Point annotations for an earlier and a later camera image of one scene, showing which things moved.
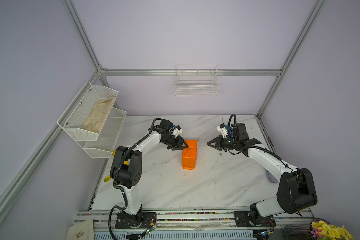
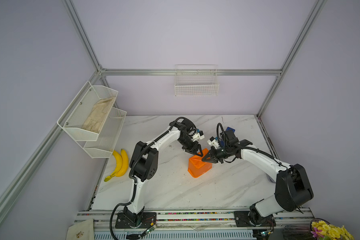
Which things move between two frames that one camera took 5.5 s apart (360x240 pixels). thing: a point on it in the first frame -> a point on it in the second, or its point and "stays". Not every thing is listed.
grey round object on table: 271,178 stays
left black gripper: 178,145 -> 193,147
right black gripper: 219,141 -> 211,158
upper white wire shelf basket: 84,117 stays
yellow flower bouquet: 322,229 stays
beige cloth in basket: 96,118 stays
